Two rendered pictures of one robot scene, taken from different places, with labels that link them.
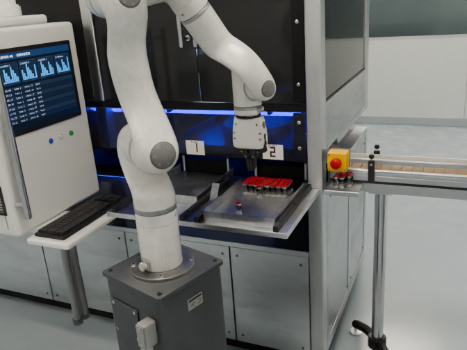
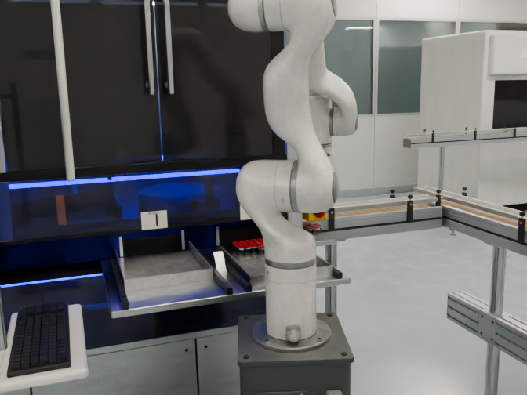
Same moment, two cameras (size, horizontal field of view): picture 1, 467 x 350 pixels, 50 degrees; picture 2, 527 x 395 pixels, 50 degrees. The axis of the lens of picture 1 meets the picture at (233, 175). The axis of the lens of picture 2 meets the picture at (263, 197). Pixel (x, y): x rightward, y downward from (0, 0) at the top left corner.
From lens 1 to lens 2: 1.24 m
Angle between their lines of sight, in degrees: 43
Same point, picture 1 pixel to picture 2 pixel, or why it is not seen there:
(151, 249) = (303, 309)
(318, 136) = not seen: hidden behind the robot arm
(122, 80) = (297, 102)
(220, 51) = (325, 81)
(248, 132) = not seen: hidden behind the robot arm
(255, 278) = (227, 368)
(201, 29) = (318, 56)
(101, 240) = not seen: outside the picture
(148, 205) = (307, 252)
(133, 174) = (273, 222)
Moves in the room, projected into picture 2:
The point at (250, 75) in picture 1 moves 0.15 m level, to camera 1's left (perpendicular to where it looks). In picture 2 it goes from (353, 106) to (315, 108)
